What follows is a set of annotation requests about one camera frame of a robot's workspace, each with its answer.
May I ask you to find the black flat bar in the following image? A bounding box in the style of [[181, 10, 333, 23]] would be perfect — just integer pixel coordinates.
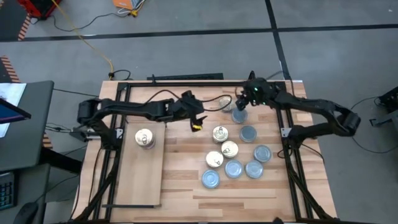
[[146, 73, 224, 82]]

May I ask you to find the black metal shelf frame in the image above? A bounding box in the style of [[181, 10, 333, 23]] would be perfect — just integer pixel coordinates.
[[101, 108, 168, 208]]

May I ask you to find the yellow floor cable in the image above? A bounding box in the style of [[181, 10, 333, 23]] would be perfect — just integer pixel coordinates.
[[51, 0, 115, 73]]

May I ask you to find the black equipment stand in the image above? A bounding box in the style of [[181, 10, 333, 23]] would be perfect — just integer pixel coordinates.
[[369, 86, 398, 128]]

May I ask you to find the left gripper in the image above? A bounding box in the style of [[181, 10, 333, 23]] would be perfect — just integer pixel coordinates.
[[172, 90, 208, 133]]

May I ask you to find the black aluminium table frame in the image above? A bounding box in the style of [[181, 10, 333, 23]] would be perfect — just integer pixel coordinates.
[[70, 80, 335, 224]]

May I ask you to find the monitor with blue screen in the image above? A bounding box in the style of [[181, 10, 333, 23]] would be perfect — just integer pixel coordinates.
[[0, 98, 32, 125]]

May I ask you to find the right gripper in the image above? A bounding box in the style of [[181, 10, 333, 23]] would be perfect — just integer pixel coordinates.
[[235, 77, 277, 112]]

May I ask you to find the dark grey desk top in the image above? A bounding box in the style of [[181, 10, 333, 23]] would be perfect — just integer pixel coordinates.
[[0, 80, 55, 172]]

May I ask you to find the black floor power cable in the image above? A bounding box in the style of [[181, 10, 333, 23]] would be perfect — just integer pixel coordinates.
[[29, 11, 134, 33]]

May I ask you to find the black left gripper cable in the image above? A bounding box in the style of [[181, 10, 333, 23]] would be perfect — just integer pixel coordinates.
[[145, 89, 233, 112]]

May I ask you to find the black desk cable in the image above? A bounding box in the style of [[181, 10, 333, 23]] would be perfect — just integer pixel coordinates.
[[52, 88, 96, 98]]

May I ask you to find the white paper sheet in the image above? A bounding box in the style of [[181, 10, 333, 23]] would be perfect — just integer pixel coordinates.
[[0, 82, 27, 138]]

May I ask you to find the grey metal clamp bracket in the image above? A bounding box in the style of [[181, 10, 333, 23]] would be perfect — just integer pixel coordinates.
[[68, 126, 103, 142]]

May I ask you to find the orange box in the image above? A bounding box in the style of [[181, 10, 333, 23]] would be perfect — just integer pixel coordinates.
[[112, 0, 146, 11]]

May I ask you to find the black looping floor cable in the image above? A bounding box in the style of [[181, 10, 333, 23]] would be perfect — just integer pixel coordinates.
[[348, 96, 398, 155]]

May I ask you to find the mid grey desk top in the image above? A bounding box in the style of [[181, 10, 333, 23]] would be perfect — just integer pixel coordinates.
[[0, 163, 51, 224]]

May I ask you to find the black plug cable loop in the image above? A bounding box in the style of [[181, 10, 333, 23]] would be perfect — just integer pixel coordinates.
[[108, 69, 132, 82]]

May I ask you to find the wooden shelf board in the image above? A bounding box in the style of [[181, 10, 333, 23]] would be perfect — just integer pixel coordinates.
[[113, 123, 166, 208]]

